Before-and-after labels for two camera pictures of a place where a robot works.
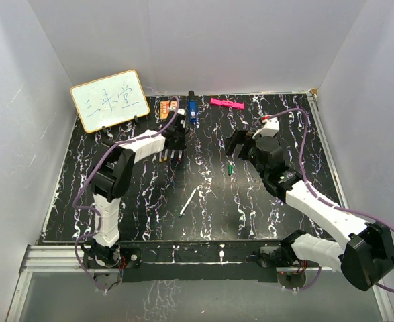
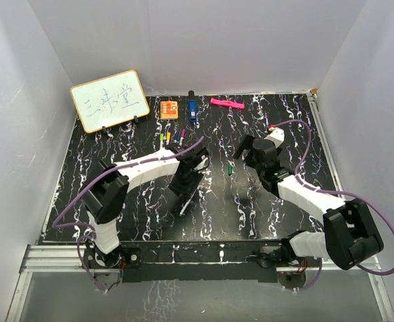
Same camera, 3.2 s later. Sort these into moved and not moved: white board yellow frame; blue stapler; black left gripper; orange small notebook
Moved: black left gripper
Not moved: white board yellow frame; orange small notebook; blue stapler
